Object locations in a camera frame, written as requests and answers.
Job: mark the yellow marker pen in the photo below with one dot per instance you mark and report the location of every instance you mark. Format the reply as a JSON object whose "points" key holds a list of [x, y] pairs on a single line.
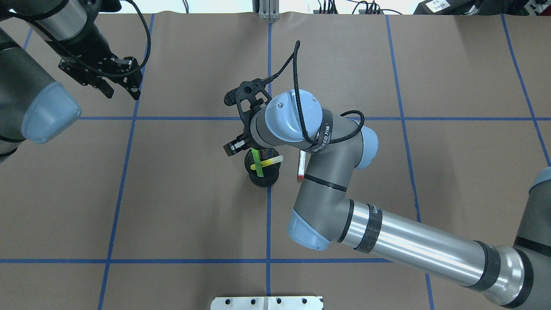
{"points": [[265, 163]]}

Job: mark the red white marker pen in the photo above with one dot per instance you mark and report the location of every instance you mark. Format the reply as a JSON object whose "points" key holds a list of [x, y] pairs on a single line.
{"points": [[301, 165]]}

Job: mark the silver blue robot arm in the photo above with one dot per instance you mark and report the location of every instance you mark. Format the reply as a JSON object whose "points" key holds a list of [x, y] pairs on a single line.
{"points": [[515, 277], [34, 106]]}

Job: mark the aluminium frame post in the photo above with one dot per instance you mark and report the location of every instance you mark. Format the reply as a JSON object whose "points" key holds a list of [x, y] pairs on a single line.
{"points": [[267, 10]]}

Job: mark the green marker pen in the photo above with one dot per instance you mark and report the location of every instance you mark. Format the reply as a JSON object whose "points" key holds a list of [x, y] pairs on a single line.
{"points": [[257, 163]]}

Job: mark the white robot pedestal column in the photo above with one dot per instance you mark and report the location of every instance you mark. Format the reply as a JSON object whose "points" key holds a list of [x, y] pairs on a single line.
{"points": [[268, 303]]}

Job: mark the black mesh pen cup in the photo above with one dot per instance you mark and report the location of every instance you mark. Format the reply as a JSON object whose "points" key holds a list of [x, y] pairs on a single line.
{"points": [[270, 173]]}

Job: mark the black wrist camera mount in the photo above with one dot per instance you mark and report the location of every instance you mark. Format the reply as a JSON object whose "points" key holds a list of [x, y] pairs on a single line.
{"points": [[253, 92]]}

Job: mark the dark brown flat box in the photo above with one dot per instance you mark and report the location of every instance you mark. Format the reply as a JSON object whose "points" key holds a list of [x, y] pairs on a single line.
{"points": [[443, 7]]}

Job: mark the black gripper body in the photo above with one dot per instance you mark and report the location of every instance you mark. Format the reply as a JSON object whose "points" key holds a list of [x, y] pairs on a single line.
{"points": [[91, 48], [246, 134]]}

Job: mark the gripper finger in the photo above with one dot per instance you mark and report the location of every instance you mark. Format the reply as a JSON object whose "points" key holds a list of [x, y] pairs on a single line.
{"points": [[132, 75], [233, 147], [104, 87], [240, 141]]}

